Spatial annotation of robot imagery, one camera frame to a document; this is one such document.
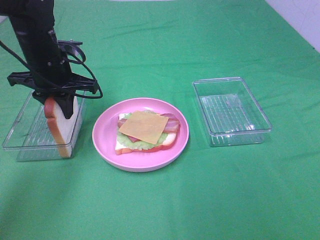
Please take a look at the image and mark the yellow cheese slice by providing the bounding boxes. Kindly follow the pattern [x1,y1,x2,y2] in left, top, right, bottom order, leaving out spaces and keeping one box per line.
[117,111,169,145]

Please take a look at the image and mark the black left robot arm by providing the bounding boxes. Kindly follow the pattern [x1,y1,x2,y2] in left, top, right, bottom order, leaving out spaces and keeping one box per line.
[0,0,103,119]

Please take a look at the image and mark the clear plastic tray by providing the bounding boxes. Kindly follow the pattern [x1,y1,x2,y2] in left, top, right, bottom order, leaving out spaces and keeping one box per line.
[192,76,272,147]
[2,92,86,162]

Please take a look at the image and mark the green lettuce leaf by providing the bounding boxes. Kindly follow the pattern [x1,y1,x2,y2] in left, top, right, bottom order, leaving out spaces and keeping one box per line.
[115,126,176,151]

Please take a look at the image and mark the white bread slice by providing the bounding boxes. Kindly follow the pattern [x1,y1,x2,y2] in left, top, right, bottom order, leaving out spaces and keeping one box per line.
[115,110,180,155]

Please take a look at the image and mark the bacon strip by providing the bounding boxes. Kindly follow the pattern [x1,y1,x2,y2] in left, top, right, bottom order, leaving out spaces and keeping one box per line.
[117,111,180,134]
[127,135,140,143]

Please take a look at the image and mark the pink round plate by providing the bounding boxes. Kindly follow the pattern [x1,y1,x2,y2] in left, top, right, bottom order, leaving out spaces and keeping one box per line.
[92,97,189,172]

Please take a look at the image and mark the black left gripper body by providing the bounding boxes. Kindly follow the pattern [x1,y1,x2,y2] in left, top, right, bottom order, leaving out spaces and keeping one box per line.
[7,69,98,100]

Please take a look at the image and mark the green tablecloth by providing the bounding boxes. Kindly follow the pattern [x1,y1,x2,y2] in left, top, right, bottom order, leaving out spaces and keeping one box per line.
[0,0,320,240]

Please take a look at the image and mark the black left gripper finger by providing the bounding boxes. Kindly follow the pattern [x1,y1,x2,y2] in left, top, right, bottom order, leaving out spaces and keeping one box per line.
[32,92,52,105]
[53,94,75,119]

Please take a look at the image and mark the clear left plastic tray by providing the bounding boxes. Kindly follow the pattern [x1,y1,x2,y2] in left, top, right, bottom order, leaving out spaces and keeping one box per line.
[2,92,86,162]

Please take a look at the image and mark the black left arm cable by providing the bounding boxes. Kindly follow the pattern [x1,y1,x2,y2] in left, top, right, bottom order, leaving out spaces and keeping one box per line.
[0,39,104,99]

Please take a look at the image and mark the clear right plastic tray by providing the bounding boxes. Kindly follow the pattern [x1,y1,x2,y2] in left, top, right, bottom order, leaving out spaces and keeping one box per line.
[192,76,272,147]

